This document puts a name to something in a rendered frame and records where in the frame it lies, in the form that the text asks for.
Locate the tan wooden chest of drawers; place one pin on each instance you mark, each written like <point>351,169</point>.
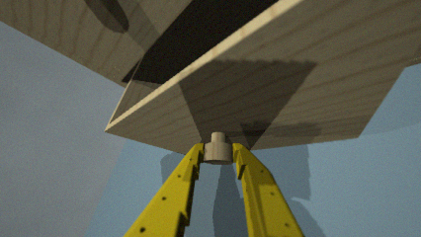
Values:
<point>123,76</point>

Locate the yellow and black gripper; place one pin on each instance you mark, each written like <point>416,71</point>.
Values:
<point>267,212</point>

